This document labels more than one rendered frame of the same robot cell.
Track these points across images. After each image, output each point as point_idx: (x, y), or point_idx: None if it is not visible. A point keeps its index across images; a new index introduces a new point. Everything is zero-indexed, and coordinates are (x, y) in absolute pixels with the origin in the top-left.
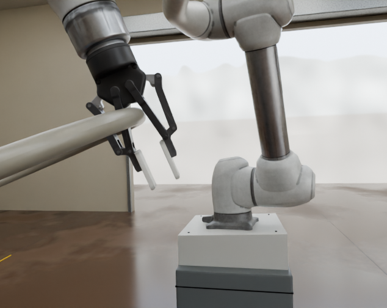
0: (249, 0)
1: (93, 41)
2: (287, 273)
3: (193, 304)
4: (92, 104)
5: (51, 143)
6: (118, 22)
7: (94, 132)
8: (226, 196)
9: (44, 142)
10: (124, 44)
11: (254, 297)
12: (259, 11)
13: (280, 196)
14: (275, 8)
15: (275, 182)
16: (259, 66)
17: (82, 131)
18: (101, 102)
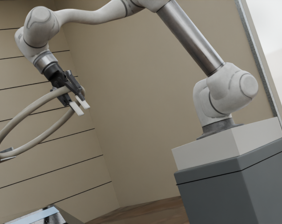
0: None
1: (42, 70)
2: (235, 157)
3: (189, 195)
4: (51, 90)
5: (29, 108)
6: (47, 58)
7: (40, 102)
8: (200, 112)
9: (27, 109)
10: (52, 66)
11: (220, 180)
12: None
13: (224, 101)
14: None
15: (215, 92)
16: (164, 20)
17: (37, 103)
18: (54, 88)
